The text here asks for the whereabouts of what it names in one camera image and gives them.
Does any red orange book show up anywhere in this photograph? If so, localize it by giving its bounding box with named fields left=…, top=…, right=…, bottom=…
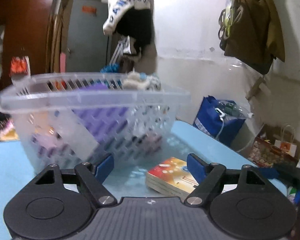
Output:
left=145, top=157, right=198, bottom=201

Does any white printed hanging bag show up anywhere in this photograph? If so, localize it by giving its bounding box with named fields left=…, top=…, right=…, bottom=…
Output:
left=103, top=0, right=151, bottom=36

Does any brown wooden wardrobe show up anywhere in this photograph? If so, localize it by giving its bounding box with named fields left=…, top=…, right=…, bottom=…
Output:
left=0, top=0, right=56, bottom=88

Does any olive hanging cloth bag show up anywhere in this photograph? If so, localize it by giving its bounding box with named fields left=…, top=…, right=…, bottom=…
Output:
left=218, top=0, right=285, bottom=75

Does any brown paper bag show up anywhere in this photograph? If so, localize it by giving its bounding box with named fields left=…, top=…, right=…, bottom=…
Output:
left=274, top=124, right=300, bottom=159

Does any blue shopping bag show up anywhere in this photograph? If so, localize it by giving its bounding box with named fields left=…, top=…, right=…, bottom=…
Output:
left=193, top=96, right=249, bottom=147

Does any orange white hanging bag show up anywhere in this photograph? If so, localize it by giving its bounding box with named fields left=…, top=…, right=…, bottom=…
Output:
left=10, top=56, right=31, bottom=86

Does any purple box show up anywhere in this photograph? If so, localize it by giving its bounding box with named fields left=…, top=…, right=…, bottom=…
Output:
left=25, top=83, right=128, bottom=167

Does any grey door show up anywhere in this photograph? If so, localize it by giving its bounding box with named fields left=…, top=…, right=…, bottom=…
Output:
left=62, top=0, right=110, bottom=72

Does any clear plastic laundry basket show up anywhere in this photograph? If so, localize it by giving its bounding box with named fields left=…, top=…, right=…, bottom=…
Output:
left=0, top=72, right=191, bottom=173

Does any black hanging garment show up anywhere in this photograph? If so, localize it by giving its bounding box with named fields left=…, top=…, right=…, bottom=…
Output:
left=115, top=8, right=153, bottom=54

